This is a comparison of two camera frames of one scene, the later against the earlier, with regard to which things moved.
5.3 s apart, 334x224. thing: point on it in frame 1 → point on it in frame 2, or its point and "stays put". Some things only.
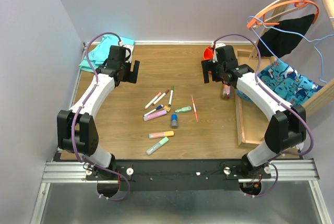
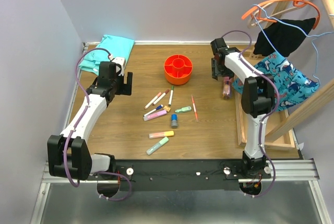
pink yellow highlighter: x=161 y=134 stays put
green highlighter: x=156 y=145 stays put
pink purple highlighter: x=154 y=115 stays put
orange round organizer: x=208 y=53 → x=177 y=69
